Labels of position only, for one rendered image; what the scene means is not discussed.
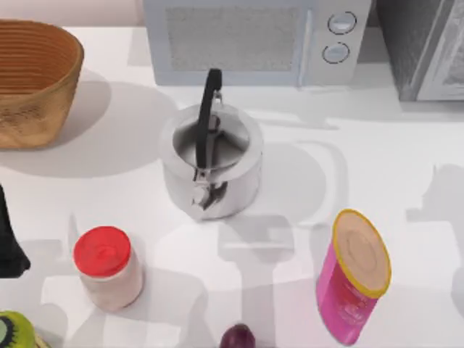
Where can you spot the jar with red lid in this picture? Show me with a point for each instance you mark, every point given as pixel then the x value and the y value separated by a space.
pixel 108 272

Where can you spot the purple onion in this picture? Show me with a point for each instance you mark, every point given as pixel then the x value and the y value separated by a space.
pixel 238 337

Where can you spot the pale microwave oven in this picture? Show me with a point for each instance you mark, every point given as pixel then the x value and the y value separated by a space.
pixel 232 40

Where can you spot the microwave knob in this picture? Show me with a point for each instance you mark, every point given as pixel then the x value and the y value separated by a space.
pixel 341 21
pixel 335 53

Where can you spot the green kiwi half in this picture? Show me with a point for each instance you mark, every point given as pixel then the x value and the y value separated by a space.
pixel 16 331

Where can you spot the pink can with yellow rim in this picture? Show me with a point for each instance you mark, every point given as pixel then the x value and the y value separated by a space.
pixel 348 290

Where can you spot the brown woven basket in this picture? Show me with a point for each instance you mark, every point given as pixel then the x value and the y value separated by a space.
pixel 40 78

